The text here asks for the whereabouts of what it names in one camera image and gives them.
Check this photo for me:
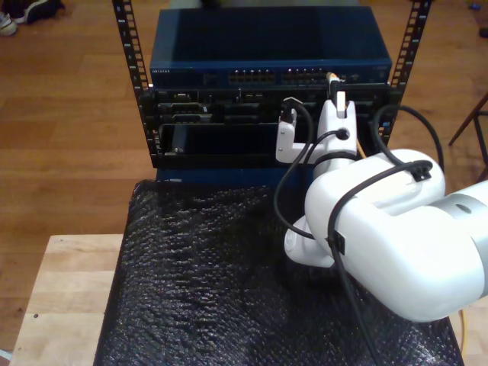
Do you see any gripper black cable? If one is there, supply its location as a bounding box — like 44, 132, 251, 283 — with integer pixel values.
303, 128, 350, 159

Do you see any black perforated rack post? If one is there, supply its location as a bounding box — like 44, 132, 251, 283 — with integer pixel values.
375, 0, 435, 149
111, 0, 165, 169

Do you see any yellow network cable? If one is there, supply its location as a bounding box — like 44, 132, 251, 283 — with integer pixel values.
326, 70, 470, 366

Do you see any black bubble wrap mat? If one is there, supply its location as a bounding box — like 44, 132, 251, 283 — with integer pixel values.
93, 181, 464, 366

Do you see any black Dell rack server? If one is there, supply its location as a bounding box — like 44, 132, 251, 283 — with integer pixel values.
150, 87, 390, 125

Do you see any white sneaker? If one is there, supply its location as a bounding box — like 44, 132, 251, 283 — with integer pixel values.
0, 11, 18, 37

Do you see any dark wooden chair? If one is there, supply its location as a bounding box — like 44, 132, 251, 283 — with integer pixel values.
448, 90, 488, 186

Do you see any dark navy sneaker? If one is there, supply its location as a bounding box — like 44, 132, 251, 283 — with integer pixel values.
7, 0, 66, 24

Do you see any blue Netgear network switch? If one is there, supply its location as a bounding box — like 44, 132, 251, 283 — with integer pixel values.
149, 6, 393, 89

